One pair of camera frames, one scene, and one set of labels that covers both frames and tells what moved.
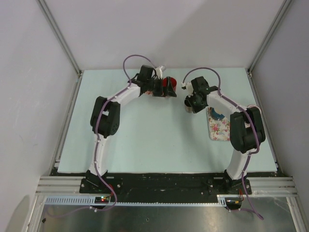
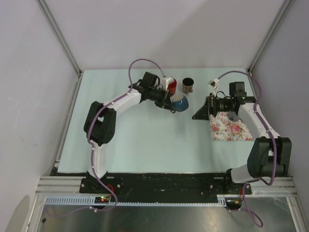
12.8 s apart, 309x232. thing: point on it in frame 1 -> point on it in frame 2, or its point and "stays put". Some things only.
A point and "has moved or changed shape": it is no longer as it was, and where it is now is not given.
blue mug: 215,115 -> 180,103
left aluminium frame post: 62,36 stays put
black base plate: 166,184 stays put
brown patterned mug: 188,106 has moved or changed shape
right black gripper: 196,109 -> 209,107
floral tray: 218,128 stays put
